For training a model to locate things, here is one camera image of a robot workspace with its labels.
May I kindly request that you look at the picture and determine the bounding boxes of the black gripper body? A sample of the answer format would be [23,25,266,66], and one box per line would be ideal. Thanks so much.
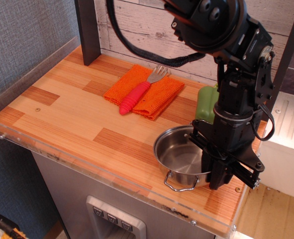
[190,110,265,189]

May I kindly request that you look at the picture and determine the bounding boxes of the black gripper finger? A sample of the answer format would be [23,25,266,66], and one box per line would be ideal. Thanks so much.
[201,150,212,173]
[209,160,233,190]

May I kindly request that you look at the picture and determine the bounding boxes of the stainless steel pot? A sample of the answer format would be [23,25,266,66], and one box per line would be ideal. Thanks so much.
[153,125,211,192]

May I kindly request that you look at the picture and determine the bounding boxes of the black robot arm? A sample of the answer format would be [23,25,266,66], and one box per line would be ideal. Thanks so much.
[165,0,275,190]

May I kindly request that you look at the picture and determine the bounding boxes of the green bell pepper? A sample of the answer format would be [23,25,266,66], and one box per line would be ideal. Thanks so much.
[195,85,219,124]

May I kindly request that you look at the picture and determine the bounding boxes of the white sink drainboard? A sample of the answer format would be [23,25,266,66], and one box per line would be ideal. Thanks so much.
[260,92,294,149]

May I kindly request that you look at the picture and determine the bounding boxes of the orange folded cloth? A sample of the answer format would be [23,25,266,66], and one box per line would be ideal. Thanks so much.
[103,65,185,120]

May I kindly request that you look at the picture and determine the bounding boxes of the grey cabinet with dispenser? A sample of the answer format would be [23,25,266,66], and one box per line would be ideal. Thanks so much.
[32,153,215,239]

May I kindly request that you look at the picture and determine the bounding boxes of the clear acrylic table guard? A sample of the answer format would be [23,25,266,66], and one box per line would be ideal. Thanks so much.
[0,118,267,235]

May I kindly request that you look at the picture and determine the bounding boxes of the yellow black object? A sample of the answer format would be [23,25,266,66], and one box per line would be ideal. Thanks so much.
[0,220,27,239]

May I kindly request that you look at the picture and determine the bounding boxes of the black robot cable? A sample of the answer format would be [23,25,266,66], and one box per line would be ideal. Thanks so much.
[105,0,206,68]

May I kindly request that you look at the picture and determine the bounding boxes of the fork with pink handle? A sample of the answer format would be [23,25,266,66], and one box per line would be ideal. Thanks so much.
[119,65,168,115]

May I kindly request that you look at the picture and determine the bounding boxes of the dark right vertical post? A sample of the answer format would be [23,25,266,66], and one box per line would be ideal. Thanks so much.
[266,23,294,111]

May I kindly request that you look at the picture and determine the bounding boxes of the dark vertical post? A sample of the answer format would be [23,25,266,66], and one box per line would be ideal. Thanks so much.
[266,23,294,111]
[74,0,101,66]

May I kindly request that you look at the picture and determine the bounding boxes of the dark left vertical post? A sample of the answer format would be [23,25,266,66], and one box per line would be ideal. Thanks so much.
[74,0,101,66]

